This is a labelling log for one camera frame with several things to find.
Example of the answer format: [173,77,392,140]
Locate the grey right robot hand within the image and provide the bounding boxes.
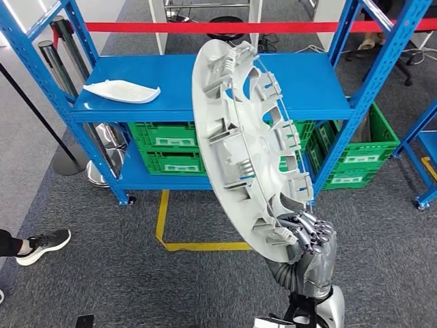
[278,210,339,300]

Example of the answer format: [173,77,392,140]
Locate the grey plastic hubcap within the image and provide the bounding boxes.
[191,38,315,264]

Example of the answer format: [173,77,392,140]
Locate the blue metal shelf rack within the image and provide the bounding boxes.
[0,0,432,207]
[392,98,437,211]

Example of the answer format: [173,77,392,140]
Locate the white plastic panel part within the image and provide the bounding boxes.
[82,79,162,105]

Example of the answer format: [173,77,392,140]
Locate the grey foam block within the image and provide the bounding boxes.
[348,113,372,144]

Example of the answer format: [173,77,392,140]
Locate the open green plastic crate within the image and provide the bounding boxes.
[305,101,401,180]

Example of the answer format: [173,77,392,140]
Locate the person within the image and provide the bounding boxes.
[356,0,414,51]

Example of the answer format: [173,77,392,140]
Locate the white desk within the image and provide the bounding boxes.
[149,0,263,55]
[312,0,345,51]

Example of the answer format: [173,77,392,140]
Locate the black round stool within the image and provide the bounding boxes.
[206,16,245,42]

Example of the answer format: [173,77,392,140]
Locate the red barrier belt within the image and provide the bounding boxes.
[51,18,437,49]

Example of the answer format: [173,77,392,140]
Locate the black stanchion pole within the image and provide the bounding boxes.
[0,62,90,178]

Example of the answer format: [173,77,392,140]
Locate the person's black shoe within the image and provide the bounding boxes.
[15,229,72,267]

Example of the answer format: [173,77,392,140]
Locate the person's leg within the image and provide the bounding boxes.
[0,229,26,258]

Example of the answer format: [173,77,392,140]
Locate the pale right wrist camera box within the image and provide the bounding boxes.
[254,316,296,328]

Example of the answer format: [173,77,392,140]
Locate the white cable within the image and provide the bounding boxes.
[295,44,328,54]

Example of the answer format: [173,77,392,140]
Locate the black cable bundle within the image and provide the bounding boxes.
[257,33,279,53]

